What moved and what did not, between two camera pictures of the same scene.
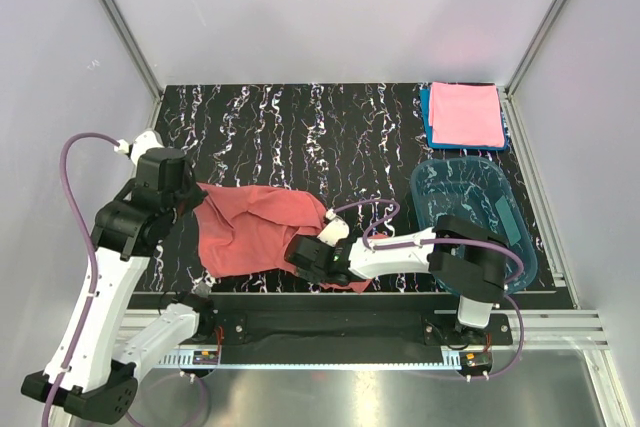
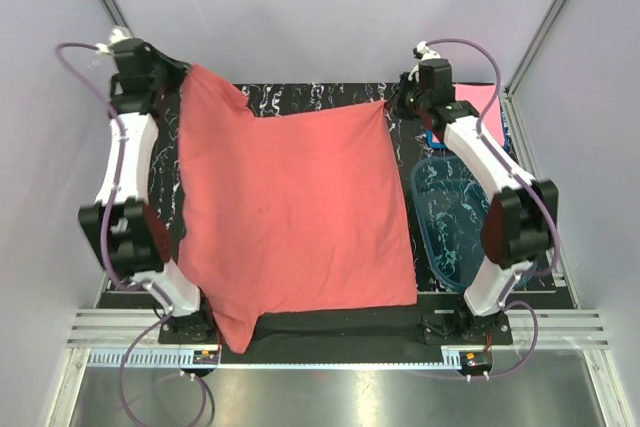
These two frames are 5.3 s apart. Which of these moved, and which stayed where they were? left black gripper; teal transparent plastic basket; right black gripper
Moved: right black gripper; left black gripper
Stayed: teal transparent plastic basket
